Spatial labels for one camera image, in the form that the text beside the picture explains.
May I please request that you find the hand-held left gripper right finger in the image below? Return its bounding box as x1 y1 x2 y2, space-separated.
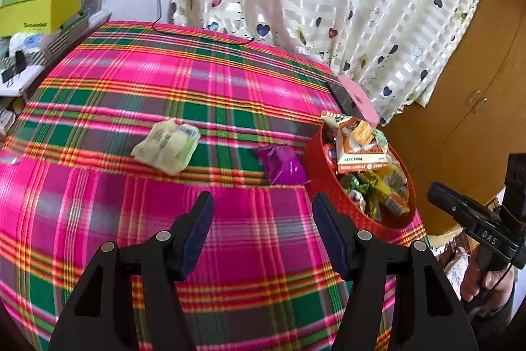
312 192 479 351

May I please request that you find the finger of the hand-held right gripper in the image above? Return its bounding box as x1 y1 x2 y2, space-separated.
506 154 526 214
427 182 481 228

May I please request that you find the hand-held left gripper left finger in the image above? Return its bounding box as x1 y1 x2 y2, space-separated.
48 191 215 351

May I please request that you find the red plastic bowl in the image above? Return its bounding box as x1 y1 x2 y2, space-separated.
303 114 417 240

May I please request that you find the green candy packet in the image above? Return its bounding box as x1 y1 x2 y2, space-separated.
339 172 381 220

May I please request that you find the clear bag of yellow snacks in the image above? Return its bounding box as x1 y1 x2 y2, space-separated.
376 164 412 214

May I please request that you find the bright purple snack packet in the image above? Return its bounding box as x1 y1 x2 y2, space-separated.
258 145 311 186

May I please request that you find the large brown white cracker packet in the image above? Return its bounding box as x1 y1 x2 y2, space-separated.
337 120 389 174

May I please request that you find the pale green snack packet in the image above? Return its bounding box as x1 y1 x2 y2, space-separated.
131 120 201 176

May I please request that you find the small brown cracker packet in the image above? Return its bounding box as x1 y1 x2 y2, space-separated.
321 110 358 130

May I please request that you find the person's right hand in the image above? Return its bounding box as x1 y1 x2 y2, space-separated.
461 247 516 302

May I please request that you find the floral cloth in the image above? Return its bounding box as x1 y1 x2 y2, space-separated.
446 248 471 286

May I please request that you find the pink green plaid blanket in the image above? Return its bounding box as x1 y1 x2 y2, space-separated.
0 21 432 351

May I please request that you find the wooden wardrobe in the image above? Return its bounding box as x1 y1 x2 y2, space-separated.
380 0 526 232

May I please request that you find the black phone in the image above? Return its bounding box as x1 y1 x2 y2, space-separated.
326 82 358 115

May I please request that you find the pink stool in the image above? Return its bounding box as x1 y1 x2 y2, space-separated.
339 75 381 125

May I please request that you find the white heart print curtain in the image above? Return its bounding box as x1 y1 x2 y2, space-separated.
169 0 490 125

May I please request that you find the white side shelf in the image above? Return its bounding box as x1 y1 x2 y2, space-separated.
0 10 112 97

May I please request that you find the striped cardboard box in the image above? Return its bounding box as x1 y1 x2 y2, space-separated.
39 12 91 60

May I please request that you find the white tissue pack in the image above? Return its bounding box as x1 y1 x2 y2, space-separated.
8 32 46 56

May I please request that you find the lime green box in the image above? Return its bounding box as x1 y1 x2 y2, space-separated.
0 0 85 37

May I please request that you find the metal wardrobe handle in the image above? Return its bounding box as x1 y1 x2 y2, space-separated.
464 90 488 113

